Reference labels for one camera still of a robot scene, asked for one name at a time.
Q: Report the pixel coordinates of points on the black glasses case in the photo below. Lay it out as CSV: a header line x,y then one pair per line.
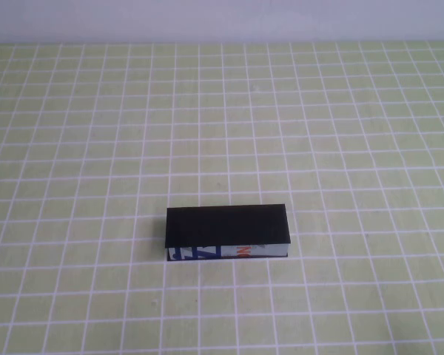
x,y
225,225

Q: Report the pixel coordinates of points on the green white grid tablecloth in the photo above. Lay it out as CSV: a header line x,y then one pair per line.
x,y
96,148

